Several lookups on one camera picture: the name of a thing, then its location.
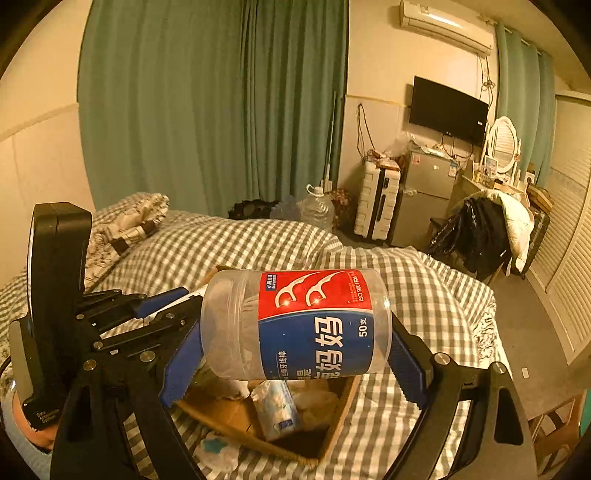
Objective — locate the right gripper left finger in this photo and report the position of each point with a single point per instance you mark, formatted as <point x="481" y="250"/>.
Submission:
<point x="155" y="379"/>

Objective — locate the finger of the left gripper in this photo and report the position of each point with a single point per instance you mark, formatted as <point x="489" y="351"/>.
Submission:
<point x="175" y="319"/>
<point x="149" y="305"/>

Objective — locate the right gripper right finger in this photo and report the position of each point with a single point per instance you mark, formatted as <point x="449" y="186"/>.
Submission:
<point x="435" y="388"/>

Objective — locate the white blue star toy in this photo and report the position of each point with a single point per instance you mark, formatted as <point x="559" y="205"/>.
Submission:
<point x="218" y="453"/>

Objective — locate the dental floss pick jar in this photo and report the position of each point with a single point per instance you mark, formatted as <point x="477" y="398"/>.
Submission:
<point x="296" y="325"/>

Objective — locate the blue tissue packet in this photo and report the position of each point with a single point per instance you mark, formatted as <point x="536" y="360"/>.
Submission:
<point x="275" y="409"/>

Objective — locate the checkered bed duvet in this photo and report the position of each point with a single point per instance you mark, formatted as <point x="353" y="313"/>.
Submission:
<point x="451" y="311"/>

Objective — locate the cardboard box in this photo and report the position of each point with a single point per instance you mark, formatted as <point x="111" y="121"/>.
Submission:
<point x="278" y="339"/>

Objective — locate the floral pillow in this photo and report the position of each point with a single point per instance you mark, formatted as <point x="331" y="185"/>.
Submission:
<point x="117" y="229"/>

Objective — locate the black bag on floor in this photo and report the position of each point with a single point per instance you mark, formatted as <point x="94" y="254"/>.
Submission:
<point x="251" y="209"/>

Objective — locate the wooden stool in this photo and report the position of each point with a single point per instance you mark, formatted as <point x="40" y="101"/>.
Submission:
<point x="557" y="432"/>

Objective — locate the white louvered wardrobe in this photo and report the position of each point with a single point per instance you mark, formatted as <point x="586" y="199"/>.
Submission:
<point x="560" y="272"/>

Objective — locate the large water bottle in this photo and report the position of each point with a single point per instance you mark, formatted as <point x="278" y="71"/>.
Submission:
<point x="317" y="208"/>

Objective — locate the white suitcase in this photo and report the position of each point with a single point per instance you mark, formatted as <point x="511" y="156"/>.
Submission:
<point x="377" y="200"/>

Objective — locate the dark suitcase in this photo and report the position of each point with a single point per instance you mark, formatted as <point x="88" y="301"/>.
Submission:
<point x="541" y="224"/>

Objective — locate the white mop pole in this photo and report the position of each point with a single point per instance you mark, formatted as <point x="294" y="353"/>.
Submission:
<point x="328" y="148"/>

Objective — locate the silver mini fridge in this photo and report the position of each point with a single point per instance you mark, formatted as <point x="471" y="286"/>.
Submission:
<point x="424" y="193"/>

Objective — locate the large green curtain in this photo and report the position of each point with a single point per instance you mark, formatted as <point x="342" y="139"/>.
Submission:
<point x="211" y="102"/>

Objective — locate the oval vanity mirror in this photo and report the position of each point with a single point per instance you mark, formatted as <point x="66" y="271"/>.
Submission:
<point x="502" y="147"/>

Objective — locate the right teal curtain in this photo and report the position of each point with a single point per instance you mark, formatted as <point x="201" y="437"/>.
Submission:
<point x="526" y="95"/>

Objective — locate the white air conditioner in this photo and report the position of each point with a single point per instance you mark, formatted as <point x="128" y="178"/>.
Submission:
<point x="432" y="22"/>

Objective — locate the black wall television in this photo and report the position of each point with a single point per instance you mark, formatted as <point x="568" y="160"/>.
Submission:
<point x="448" y="111"/>

